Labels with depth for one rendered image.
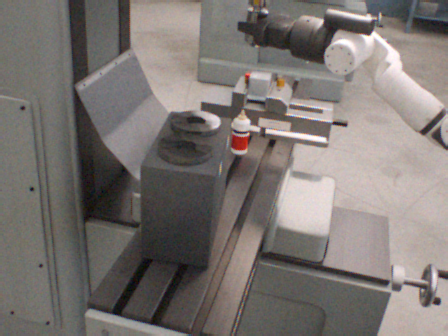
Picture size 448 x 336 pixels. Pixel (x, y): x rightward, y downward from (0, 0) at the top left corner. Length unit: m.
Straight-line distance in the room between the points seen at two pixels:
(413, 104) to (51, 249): 0.95
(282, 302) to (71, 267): 0.57
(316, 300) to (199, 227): 0.55
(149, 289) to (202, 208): 0.16
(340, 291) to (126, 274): 0.59
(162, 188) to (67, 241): 0.61
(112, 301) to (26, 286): 0.73
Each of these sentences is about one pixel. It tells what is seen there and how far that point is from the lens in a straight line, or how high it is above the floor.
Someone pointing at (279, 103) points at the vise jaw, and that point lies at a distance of 1.30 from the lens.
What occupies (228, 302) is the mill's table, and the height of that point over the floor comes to 0.93.
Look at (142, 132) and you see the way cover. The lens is 1.33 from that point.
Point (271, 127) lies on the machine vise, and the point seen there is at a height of 0.95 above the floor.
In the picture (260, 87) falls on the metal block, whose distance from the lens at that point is 1.33.
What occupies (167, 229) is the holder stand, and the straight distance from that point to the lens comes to 0.85.
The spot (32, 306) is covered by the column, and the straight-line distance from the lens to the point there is 1.58.
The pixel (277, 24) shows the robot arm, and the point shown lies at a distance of 1.08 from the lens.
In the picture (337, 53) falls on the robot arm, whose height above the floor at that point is 1.24.
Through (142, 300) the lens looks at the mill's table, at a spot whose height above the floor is 0.93.
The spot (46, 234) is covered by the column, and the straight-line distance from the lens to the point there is 1.38.
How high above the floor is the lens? 1.51
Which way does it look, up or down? 30 degrees down
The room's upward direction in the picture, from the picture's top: 5 degrees clockwise
